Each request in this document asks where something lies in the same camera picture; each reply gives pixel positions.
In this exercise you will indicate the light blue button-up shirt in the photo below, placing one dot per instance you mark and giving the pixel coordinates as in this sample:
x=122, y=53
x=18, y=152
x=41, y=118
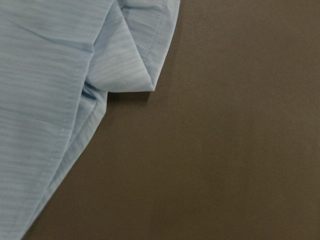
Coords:
x=59, y=59

